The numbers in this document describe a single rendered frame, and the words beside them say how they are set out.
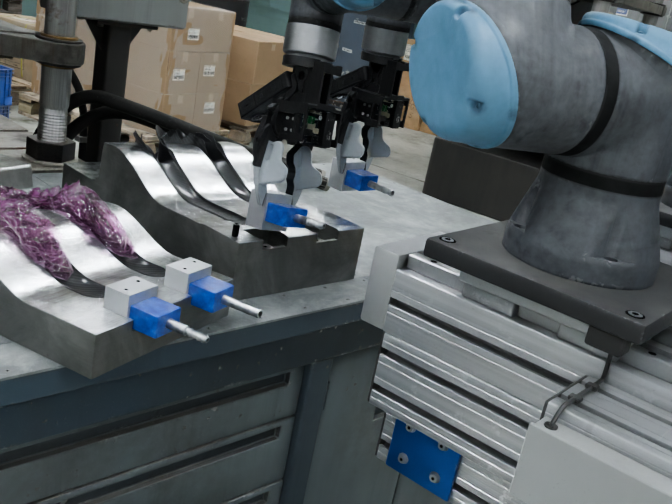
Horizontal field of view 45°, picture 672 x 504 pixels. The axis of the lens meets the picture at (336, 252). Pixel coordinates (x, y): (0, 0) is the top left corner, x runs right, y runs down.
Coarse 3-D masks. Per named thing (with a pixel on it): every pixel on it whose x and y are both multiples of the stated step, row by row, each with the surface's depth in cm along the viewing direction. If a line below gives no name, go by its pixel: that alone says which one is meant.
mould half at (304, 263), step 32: (128, 160) 130; (192, 160) 138; (96, 192) 138; (128, 192) 131; (160, 192) 128; (224, 192) 136; (160, 224) 125; (192, 224) 119; (224, 224) 119; (352, 224) 131; (192, 256) 120; (224, 256) 115; (256, 256) 116; (288, 256) 120; (320, 256) 125; (352, 256) 131; (256, 288) 118; (288, 288) 123
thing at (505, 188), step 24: (576, 0) 595; (600, 0) 464; (624, 0) 477; (648, 0) 548; (648, 24) 549; (456, 144) 526; (432, 168) 539; (456, 168) 529; (480, 168) 519; (504, 168) 509; (528, 168) 500; (432, 192) 542; (456, 192) 531; (480, 192) 521; (504, 192) 512; (504, 216) 514
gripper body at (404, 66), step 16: (384, 64) 134; (400, 64) 134; (368, 80) 138; (384, 80) 135; (400, 80) 135; (352, 96) 138; (368, 96) 136; (384, 96) 135; (400, 96) 137; (352, 112) 139; (368, 112) 138; (384, 112) 137; (400, 112) 139
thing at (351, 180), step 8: (336, 160) 144; (352, 160) 145; (360, 160) 146; (336, 168) 144; (352, 168) 144; (360, 168) 145; (336, 176) 144; (344, 176) 143; (352, 176) 142; (360, 176) 141; (368, 176) 141; (376, 176) 143; (328, 184) 146; (336, 184) 145; (344, 184) 144; (352, 184) 142; (360, 184) 141; (368, 184) 142; (376, 184) 141; (384, 192) 139; (392, 192) 139
